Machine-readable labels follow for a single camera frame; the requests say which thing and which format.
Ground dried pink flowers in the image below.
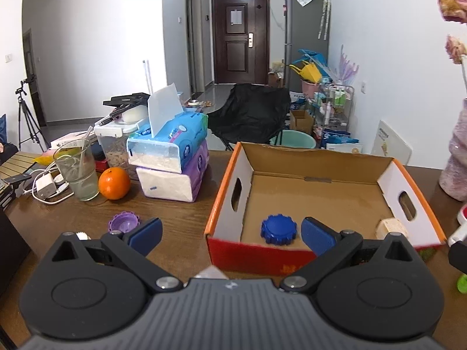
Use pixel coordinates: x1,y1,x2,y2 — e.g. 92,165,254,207
436,0,466,86

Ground dark brown door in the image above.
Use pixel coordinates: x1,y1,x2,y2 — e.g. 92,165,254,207
211,0,270,85

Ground blue tissue pack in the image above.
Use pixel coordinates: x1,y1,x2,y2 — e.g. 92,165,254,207
127,84,208,174

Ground camera tripod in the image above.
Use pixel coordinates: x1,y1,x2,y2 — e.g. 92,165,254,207
15,75,50,153

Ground blue ridged bottle cap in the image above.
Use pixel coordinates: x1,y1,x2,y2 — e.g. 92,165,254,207
260,214,298,246

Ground black folding chair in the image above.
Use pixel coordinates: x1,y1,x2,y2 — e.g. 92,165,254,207
208,83,290,149

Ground red cardboard box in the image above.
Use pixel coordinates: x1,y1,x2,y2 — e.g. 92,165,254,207
204,142,447,276

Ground white charger with cable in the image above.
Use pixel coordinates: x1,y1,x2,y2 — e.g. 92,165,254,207
23,162,74,205

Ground clear plastic cup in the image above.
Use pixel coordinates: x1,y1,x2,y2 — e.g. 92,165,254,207
53,139,99,202

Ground green spray bottle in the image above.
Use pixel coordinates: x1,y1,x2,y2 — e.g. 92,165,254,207
457,274,467,295

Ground clear food container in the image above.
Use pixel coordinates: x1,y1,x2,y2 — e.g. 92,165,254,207
94,118,149,180

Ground small white cap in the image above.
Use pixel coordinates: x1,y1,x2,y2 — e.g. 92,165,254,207
76,232,91,240

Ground grey refrigerator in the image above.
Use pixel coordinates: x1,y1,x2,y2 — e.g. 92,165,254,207
284,0,328,92

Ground white red lint brush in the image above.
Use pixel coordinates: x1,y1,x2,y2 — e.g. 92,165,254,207
447,204,467,246

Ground pink textured vase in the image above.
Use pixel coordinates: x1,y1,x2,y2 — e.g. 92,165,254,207
438,99,467,202

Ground purple ridged bottle cap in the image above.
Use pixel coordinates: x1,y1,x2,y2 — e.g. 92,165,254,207
108,211,140,233

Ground wire storage rack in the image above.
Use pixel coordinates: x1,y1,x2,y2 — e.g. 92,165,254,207
307,83,355,141

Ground purple white tissue pack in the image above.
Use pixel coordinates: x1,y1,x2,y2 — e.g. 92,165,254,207
136,140,209,202

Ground green plastic basin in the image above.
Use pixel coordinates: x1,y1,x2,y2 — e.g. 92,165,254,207
270,129,317,149

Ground orange fruit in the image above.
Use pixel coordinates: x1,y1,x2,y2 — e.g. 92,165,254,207
98,167,131,201

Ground cream square clock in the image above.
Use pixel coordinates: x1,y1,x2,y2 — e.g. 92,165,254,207
375,217,408,239

